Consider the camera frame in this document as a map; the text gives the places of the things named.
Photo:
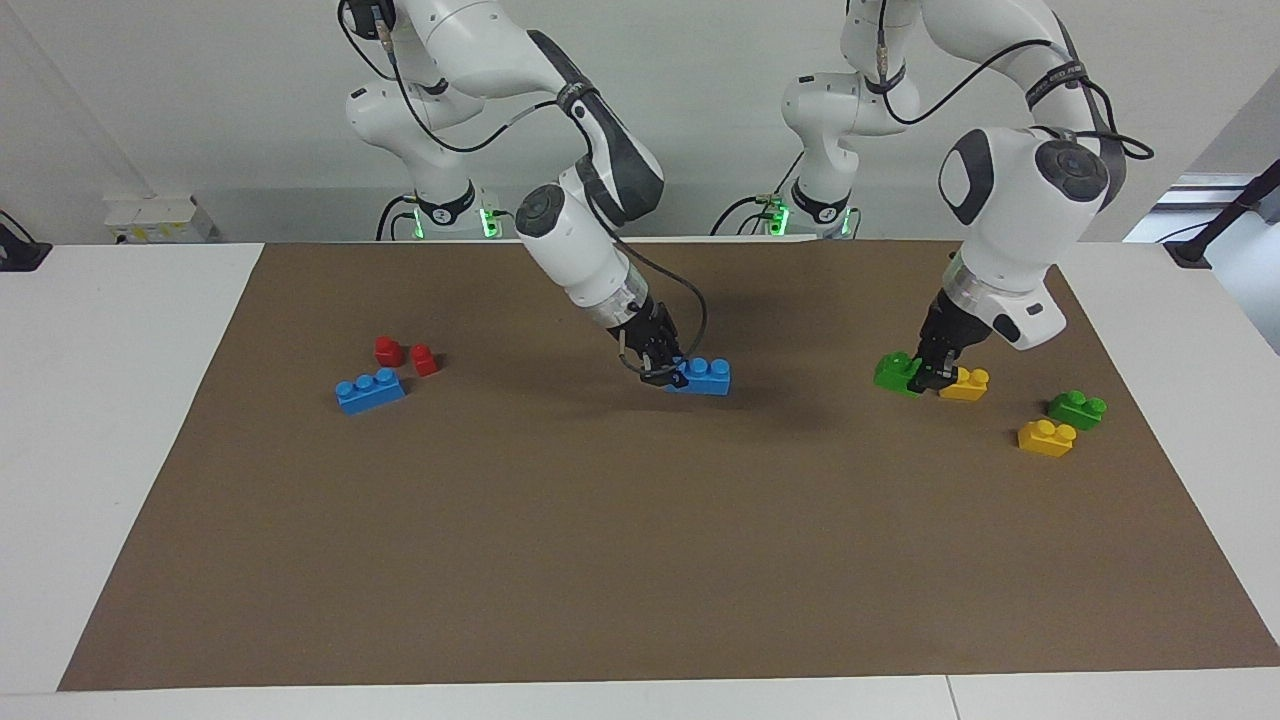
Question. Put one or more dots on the blue three-stud toy brick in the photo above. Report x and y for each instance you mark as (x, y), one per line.
(370, 391)
(708, 377)

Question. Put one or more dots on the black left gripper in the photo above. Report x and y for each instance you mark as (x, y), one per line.
(955, 325)

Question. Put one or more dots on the white wall socket box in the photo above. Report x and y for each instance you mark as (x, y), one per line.
(160, 218)

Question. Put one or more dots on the brown table mat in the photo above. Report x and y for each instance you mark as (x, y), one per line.
(640, 550)

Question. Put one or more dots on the yellow two-stud toy brick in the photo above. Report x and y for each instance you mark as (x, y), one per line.
(970, 385)
(1046, 438)

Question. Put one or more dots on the black stand with pole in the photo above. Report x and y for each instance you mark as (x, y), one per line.
(1215, 225)

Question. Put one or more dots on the green two-stud toy brick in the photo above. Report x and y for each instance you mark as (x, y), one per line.
(893, 373)
(1077, 409)

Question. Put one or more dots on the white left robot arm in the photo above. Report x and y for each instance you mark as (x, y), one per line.
(1010, 220)

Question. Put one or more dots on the red small toy brick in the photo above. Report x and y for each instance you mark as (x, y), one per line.
(388, 351)
(425, 361)

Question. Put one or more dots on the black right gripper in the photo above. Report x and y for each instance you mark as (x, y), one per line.
(648, 335)

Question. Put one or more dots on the black clamp mount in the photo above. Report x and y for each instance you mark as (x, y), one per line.
(20, 252)

